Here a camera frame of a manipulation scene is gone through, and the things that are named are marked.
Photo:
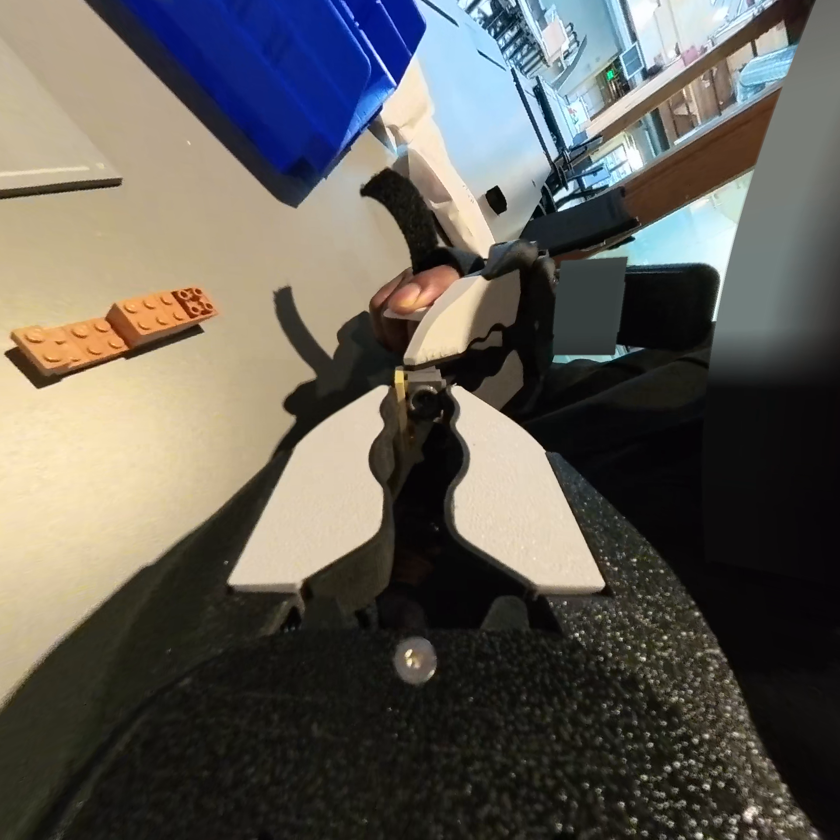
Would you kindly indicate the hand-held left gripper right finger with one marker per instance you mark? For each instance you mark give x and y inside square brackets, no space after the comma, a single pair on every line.
[518,505]

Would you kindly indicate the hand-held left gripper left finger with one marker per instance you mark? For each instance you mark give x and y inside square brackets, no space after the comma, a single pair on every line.
[315,499]

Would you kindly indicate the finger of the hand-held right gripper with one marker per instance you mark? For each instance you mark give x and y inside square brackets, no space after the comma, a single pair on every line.
[505,377]
[453,315]

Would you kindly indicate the dark grey brick with hole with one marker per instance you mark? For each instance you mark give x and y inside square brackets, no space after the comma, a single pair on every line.
[428,400]

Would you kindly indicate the yellow brick plate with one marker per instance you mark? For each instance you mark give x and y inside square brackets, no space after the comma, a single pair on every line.
[401,407]

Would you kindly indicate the grey desk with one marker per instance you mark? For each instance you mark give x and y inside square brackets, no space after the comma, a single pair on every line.
[164,229]

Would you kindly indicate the person's right hand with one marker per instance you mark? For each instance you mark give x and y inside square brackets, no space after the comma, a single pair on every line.
[410,295]

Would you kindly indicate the wooden beam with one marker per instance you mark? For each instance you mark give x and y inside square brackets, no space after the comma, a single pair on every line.
[695,164]

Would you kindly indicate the white panel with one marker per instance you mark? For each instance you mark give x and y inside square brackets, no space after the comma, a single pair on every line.
[479,98]

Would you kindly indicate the dark brown small brick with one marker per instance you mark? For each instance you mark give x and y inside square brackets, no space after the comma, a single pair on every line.
[195,303]

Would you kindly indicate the orange thick brick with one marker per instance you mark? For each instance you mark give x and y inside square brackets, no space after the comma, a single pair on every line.
[151,315]

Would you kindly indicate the orange flat brick plate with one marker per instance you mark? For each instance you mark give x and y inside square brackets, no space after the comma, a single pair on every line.
[59,348]

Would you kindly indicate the blue plastic bin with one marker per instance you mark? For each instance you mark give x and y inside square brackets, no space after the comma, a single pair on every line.
[262,79]

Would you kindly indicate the grey instruction booklet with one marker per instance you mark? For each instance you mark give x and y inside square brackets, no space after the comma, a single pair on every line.
[46,118]

